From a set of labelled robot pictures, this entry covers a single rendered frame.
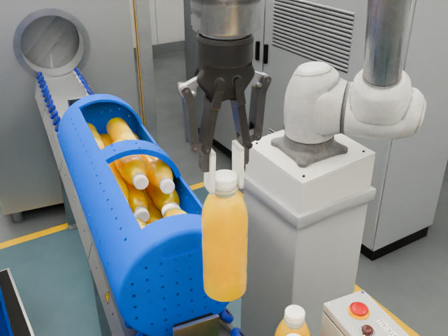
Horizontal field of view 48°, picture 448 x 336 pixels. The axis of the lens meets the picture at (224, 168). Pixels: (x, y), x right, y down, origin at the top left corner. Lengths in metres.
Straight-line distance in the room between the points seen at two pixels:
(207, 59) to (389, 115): 0.85
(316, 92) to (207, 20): 0.86
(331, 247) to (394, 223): 1.31
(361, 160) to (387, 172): 1.12
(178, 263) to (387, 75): 0.72
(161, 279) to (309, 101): 0.68
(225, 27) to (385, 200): 2.25
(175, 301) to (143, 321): 0.08
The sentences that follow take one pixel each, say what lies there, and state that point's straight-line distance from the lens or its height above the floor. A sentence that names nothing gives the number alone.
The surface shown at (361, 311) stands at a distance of 1.07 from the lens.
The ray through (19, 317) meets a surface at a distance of 2.56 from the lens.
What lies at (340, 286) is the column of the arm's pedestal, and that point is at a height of 0.63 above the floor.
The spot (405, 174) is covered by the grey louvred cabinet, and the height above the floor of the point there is 0.53.
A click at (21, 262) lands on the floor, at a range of 3.13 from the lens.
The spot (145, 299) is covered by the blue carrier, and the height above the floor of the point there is 1.09.
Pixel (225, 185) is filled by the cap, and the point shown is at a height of 1.45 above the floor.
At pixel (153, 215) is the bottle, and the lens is 1.45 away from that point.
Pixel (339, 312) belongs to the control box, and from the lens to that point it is 1.07.
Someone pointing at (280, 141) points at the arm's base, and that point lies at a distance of 1.63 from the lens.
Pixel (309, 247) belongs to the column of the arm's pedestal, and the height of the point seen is 0.86.
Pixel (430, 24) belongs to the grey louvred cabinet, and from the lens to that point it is 2.56.
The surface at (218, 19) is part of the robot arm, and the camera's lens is 0.64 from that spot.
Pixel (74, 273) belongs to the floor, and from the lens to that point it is 2.96.
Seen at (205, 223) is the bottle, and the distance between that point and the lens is 0.79.
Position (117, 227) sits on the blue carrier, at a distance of 1.14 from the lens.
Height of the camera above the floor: 1.83
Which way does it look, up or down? 28 degrees down
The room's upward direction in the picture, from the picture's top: straight up
